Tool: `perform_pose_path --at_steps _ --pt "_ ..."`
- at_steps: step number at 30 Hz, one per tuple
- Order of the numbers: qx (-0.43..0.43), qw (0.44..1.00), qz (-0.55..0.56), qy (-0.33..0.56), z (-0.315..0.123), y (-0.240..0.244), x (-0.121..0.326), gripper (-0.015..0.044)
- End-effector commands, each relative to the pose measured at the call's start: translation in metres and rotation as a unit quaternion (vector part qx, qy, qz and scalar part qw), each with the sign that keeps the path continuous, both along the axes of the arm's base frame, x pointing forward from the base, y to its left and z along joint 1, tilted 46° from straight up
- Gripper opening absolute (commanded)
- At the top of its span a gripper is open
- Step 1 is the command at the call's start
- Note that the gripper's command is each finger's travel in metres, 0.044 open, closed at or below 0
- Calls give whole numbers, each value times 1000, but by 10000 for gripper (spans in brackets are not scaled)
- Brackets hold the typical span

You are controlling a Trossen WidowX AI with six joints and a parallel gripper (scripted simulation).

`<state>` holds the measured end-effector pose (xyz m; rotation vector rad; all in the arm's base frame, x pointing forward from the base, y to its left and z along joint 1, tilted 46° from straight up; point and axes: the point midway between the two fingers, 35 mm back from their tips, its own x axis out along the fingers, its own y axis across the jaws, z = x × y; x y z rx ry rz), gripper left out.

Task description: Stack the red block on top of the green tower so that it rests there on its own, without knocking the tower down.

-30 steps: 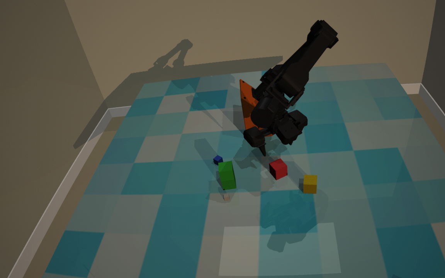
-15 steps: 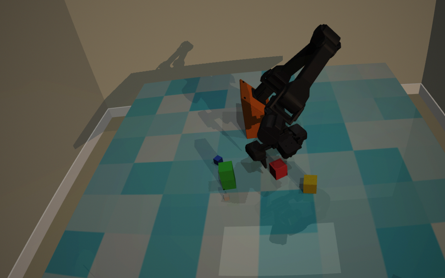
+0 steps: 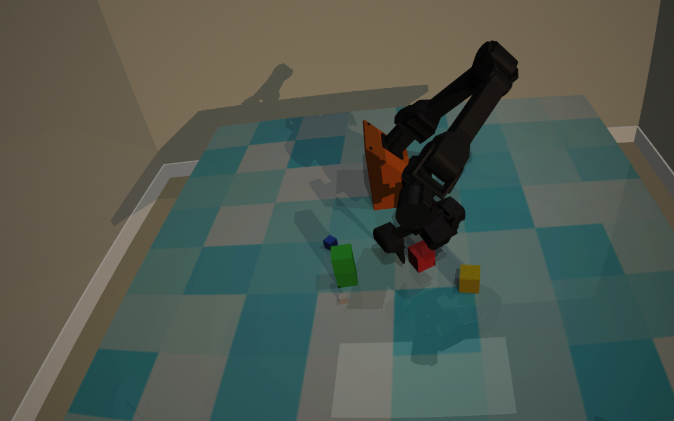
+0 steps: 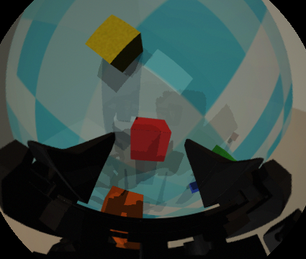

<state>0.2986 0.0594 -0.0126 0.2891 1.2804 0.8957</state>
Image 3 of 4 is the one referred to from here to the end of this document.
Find yellow cube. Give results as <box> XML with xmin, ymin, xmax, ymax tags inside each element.
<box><xmin>459</xmin><ymin>264</ymin><xmax>480</xmax><ymax>294</ymax></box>

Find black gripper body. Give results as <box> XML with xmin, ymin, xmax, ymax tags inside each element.
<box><xmin>373</xmin><ymin>196</ymin><xmax>465</xmax><ymax>254</ymax></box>

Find green rectangular block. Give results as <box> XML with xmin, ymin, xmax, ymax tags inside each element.
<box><xmin>335</xmin><ymin>266</ymin><xmax>358</xmax><ymax>288</ymax></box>
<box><xmin>331</xmin><ymin>244</ymin><xmax>355</xmax><ymax>275</ymax></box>

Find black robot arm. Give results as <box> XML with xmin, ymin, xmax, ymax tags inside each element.
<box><xmin>381</xmin><ymin>40</ymin><xmax>518</xmax><ymax>250</ymax></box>

